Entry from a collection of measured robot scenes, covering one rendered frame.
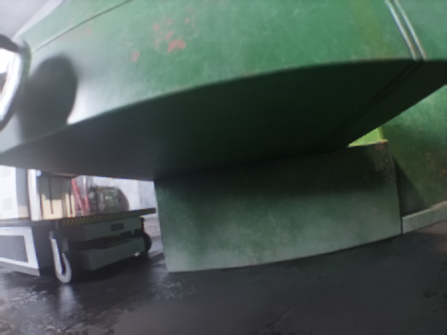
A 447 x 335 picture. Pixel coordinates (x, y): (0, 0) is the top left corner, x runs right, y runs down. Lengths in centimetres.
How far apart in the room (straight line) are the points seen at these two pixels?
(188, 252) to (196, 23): 107
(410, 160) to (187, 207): 124
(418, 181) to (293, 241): 81
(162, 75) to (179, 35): 7
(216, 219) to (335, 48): 99
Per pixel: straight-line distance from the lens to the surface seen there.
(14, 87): 47
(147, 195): 848
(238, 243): 120
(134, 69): 39
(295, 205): 118
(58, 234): 136
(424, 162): 158
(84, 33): 52
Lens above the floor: 36
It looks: 7 degrees up
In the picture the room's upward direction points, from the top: 9 degrees counter-clockwise
